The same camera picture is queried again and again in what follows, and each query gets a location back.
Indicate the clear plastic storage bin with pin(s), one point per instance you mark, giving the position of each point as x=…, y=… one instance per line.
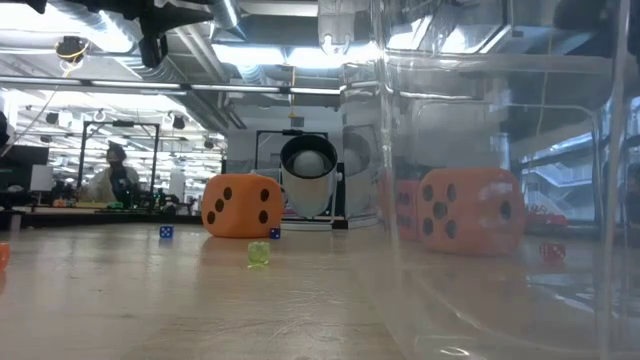
x=390, y=150

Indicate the small translucent green dice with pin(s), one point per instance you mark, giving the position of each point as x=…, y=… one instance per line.
x=258, y=253

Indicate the large red foam dice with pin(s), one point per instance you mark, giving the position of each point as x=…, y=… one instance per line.
x=411, y=212

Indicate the large orange foam dice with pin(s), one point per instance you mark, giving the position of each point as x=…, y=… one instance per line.
x=480, y=225
x=242, y=221

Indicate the small translucent orange dice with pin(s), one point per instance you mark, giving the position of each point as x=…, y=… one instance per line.
x=4, y=255

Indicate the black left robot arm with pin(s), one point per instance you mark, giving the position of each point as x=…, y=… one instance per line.
x=152, y=20

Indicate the small blue dice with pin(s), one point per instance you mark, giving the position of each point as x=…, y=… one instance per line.
x=166, y=231
x=275, y=233

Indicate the small translucent red dice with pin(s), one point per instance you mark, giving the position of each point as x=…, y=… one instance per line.
x=552, y=251

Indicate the white cup with ball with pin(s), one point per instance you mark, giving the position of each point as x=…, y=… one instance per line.
x=310, y=195

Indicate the person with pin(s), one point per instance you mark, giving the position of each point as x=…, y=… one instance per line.
x=116, y=155

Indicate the black computer monitor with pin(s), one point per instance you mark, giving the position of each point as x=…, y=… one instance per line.
x=20, y=160

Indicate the silver ventilation duct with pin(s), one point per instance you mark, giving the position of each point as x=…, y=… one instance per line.
x=225, y=12

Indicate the ceiling light rail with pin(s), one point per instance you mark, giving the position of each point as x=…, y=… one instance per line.
x=150, y=84

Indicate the black table edge rail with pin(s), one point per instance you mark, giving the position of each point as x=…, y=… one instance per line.
x=100, y=218

